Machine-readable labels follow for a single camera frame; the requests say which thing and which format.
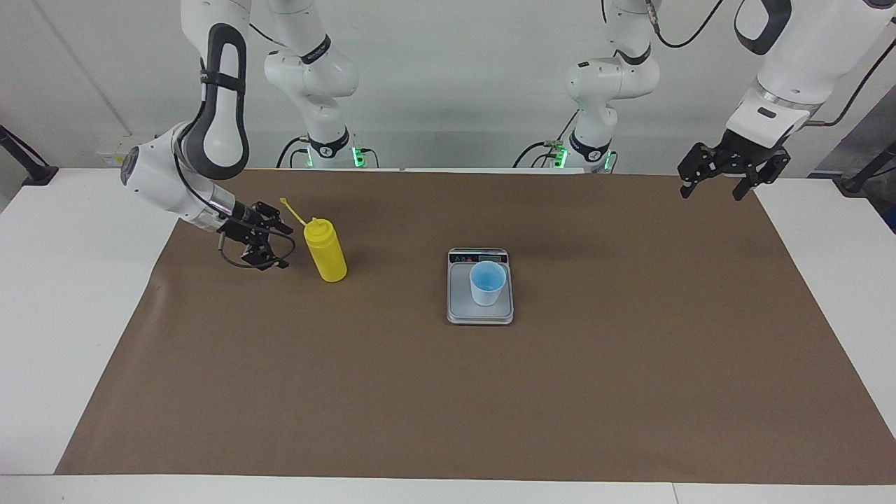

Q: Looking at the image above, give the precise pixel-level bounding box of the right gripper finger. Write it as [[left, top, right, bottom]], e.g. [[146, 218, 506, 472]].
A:
[[241, 246, 289, 270], [253, 202, 295, 235]]

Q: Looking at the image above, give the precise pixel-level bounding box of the yellow squeeze bottle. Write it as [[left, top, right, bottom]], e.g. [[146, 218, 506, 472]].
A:
[[280, 197, 348, 283]]

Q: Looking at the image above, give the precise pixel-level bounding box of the light blue plastic cup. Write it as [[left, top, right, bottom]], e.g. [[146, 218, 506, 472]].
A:
[[470, 260, 507, 307]]

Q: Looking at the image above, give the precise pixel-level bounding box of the silver digital kitchen scale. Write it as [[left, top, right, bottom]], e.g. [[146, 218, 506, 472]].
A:
[[447, 247, 515, 326]]

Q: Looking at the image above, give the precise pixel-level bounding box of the black clamp stand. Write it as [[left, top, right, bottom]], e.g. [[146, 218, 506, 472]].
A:
[[0, 125, 59, 186], [833, 140, 896, 195]]

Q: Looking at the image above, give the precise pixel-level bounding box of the dark grey background panel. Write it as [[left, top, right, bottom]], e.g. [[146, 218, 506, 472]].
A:
[[808, 87, 896, 235]]

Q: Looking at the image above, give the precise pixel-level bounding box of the brown table mat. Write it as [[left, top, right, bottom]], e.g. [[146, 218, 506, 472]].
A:
[[55, 168, 896, 485]]

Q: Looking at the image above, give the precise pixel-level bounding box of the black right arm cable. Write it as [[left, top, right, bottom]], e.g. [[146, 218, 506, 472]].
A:
[[175, 59, 296, 270]]

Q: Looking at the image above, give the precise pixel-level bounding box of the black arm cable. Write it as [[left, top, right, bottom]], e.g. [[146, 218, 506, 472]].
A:
[[175, 59, 296, 270], [640, 0, 896, 128]]

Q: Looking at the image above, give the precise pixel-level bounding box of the black right base cable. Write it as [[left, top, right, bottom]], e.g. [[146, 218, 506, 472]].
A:
[[276, 136, 310, 169]]

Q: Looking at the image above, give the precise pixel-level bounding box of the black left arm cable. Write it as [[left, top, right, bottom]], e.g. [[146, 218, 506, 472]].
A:
[[640, 0, 896, 128]]

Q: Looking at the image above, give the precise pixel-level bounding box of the white wall socket box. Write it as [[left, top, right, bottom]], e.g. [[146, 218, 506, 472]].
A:
[[97, 143, 135, 167]]

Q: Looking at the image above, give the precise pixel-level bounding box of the black left base cable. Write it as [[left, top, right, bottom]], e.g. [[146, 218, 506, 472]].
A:
[[513, 108, 582, 169]]

